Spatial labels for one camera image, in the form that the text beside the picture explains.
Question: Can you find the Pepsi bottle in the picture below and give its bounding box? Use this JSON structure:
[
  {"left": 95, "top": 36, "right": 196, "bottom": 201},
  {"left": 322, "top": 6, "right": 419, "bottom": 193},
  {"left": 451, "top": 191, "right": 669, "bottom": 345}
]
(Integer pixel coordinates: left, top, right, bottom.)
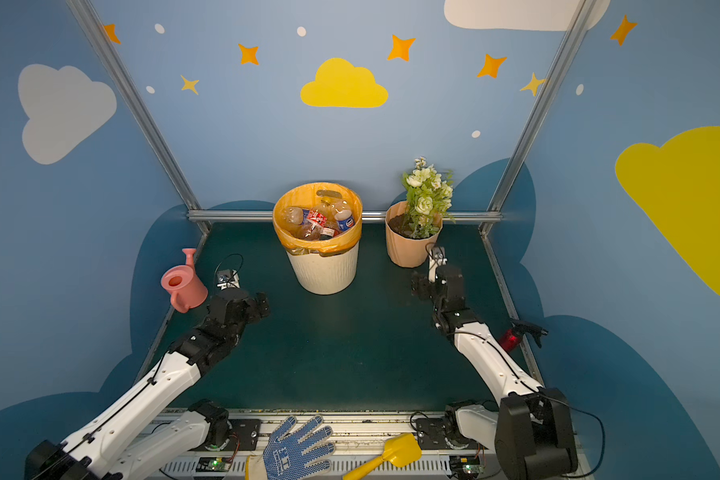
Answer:
[
  {"left": 282, "top": 206, "right": 305, "bottom": 233},
  {"left": 332, "top": 200, "right": 355, "bottom": 233}
]

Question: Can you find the red label yellow cap bottle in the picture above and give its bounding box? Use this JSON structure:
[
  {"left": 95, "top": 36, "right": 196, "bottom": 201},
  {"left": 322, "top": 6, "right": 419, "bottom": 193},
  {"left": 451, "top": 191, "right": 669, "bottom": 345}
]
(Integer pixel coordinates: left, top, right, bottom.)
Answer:
[{"left": 303, "top": 208, "right": 327, "bottom": 228}]

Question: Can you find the red label cola bottle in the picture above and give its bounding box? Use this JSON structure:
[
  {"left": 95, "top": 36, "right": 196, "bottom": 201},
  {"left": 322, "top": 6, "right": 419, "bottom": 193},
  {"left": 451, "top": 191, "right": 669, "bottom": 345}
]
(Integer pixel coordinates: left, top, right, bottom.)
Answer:
[{"left": 318, "top": 226, "right": 337, "bottom": 241}]

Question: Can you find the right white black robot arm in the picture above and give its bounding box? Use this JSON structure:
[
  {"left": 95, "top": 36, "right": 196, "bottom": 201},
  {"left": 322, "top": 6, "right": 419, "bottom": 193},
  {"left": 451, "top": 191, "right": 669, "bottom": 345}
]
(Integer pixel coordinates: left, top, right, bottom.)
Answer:
[{"left": 411, "top": 264, "right": 579, "bottom": 479}]

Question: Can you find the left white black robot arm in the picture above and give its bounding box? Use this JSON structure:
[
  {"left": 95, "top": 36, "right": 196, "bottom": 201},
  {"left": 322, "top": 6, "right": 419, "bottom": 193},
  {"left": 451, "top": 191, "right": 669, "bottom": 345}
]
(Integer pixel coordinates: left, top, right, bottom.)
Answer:
[{"left": 24, "top": 287, "right": 270, "bottom": 479}]

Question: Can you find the white ribbed waste bin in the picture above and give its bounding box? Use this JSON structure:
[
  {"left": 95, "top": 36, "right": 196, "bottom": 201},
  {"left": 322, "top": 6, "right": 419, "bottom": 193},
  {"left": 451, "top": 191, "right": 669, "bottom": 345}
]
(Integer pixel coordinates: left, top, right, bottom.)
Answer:
[{"left": 285, "top": 240, "right": 360, "bottom": 295}]

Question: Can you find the orange bin liner bag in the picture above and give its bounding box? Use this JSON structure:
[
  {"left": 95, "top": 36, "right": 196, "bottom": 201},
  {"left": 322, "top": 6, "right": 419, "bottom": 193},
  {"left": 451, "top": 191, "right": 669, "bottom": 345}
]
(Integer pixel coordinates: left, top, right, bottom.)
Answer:
[{"left": 272, "top": 182, "right": 363, "bottom": 248}]

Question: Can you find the pink watering can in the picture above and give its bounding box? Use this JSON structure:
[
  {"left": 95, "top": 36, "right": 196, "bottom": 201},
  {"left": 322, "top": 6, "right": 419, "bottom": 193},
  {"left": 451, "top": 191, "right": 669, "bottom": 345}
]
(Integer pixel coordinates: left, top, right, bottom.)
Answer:
[{"left": 161, "top": 248, "right": 208, "bottom": 313}]

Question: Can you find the peach ribbed flower pot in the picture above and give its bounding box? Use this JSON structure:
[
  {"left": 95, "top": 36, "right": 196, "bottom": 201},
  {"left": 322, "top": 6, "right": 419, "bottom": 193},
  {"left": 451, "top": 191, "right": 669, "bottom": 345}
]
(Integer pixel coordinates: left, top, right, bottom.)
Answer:
[{"left": 385, "top": 201, "right": 443, "bottom": 268}]

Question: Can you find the red black clamp tool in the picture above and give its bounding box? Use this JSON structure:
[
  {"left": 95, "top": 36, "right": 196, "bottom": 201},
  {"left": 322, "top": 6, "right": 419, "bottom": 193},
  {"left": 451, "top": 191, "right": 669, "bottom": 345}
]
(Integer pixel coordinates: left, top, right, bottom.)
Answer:
[{"left": 498, "top": 320, "right": 548, "bottom": 353}]

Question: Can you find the artificial white flower plant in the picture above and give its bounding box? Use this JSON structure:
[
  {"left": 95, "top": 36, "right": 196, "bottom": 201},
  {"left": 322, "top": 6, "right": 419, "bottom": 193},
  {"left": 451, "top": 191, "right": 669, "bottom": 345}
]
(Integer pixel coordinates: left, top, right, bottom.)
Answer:
[{"left": 402, "top": 156, "right": 454, "bottom": 240}]

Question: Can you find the left controller board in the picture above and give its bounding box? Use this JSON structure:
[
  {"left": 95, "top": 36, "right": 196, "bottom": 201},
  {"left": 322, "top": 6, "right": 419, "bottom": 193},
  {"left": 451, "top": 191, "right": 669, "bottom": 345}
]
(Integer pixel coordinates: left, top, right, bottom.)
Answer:
[{"left": 195, "top": 457, "right": 232, "bottom": 473}]

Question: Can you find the controller board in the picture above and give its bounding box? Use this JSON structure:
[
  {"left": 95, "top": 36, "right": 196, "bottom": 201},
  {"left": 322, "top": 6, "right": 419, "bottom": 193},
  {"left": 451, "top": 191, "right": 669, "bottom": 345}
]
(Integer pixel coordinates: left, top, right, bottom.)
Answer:
[
  {"left": 448, "top": 456, "right": 485, "bottom": 480},
  {"left": 195, "top": 457, "right": 232, "bottom": 473}
]

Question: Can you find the blue dotted work glove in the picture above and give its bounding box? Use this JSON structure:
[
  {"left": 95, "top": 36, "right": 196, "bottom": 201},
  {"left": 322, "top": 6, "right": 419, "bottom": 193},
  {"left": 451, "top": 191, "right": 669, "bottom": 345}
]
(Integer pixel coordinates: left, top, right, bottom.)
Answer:
[{"left": 262, "top": 415, "right": 335, "bottom": 480}]

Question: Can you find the yellow toy shovel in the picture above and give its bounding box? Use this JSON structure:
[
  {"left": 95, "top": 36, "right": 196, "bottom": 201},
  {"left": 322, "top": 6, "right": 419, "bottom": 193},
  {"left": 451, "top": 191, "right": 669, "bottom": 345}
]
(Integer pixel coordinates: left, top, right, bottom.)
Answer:
[{"left": 342, "top": 433, "right": 422, "bottom": 480}]

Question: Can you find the right controller board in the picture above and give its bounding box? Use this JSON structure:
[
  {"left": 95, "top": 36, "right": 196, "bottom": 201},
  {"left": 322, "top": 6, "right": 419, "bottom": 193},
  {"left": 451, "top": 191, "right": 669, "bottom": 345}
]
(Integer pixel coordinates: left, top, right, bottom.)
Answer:
[{"left": 448, "top": 456, "right": 485, "bottom": 480}]

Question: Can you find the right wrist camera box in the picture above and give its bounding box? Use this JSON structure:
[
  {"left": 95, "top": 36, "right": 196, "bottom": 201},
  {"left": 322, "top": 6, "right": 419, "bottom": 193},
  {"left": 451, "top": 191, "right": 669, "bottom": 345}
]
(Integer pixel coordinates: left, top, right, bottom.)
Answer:
[{"left": 427, "top": 244, "right": 447, "bottom": 283}]

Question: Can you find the aluminium frame rear bar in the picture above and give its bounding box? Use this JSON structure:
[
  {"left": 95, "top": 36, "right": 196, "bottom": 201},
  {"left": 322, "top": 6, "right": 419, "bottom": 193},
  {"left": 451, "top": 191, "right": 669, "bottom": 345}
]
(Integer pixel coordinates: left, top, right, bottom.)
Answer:
[{"left": 187, "top": 210, "right": 502, "bottom": 224}]

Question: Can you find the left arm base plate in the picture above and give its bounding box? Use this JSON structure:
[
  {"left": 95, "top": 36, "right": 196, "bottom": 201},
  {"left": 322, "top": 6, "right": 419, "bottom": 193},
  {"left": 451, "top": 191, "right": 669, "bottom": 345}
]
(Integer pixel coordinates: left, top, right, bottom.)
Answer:
[{"left": 200, "top": 418, "right": 262, "bottom": 452}]

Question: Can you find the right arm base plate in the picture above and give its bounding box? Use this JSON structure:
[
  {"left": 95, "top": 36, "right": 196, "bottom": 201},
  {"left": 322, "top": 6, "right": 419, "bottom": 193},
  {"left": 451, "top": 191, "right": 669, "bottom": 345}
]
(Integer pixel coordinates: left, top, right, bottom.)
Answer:
[{"left": 409, "top": 411, "right": 498, "bottom": 451}]

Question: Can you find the aluminium frame left post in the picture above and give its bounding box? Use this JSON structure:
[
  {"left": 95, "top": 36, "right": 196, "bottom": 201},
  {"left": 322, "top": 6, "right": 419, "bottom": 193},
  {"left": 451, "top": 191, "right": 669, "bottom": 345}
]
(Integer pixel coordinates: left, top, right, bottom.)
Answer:
[{"left": 66, "top": 0, "right": 202, "bottom": 211}]

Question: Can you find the aluminium frame post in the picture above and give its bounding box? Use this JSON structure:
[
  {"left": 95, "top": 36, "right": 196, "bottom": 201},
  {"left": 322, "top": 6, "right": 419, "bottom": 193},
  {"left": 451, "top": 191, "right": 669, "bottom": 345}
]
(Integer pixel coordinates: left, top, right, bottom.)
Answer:
[
  {"left": 479, "top": 0, "right": 600, "bottom": 241},
  {"left": 66, "top": 0, "right": 202, "bottom": 211}
]

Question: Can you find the aluminium frame right post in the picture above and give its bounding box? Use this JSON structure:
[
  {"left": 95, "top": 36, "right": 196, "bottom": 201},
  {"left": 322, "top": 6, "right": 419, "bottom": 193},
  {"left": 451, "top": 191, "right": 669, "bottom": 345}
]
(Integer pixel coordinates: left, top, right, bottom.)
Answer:
[{"left": 479, "top": 0, "right": 600, "bottom": 241}]

